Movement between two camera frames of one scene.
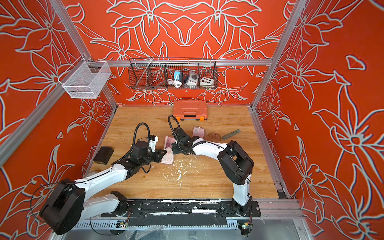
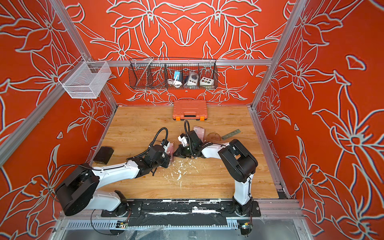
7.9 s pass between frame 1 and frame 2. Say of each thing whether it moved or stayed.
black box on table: stayed
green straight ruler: stayed
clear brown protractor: stayed
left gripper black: moved
